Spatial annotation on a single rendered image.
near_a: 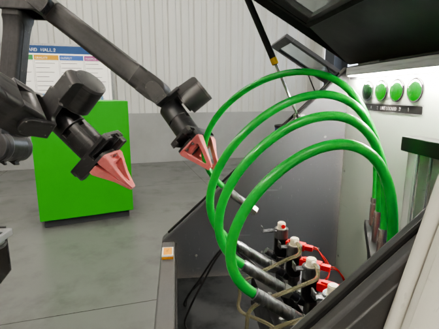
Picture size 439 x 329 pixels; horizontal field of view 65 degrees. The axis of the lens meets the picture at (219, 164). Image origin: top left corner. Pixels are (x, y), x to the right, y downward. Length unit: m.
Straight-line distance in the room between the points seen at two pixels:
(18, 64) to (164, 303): 0.70
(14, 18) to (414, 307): 1.03
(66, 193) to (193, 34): 4.48
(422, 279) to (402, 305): 0.04
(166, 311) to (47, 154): 3.25
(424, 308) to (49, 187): 3.75
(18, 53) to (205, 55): 6.44
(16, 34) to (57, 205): 3.05
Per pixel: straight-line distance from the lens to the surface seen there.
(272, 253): 0.75
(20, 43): 1.08
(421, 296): 0.39
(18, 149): 1.05
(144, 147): 7.15
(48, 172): 3.91
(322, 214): 1.12
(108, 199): 4.02
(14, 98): 0.62
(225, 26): 7.53
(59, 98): 0.65
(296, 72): 0.75
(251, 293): 0.49
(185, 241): 1.05
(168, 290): 0.82
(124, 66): 0.92
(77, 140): 0.67
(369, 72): 0.93
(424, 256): 0.40
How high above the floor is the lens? 1.37
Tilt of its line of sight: 11 degrees down
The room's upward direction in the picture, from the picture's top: straight up
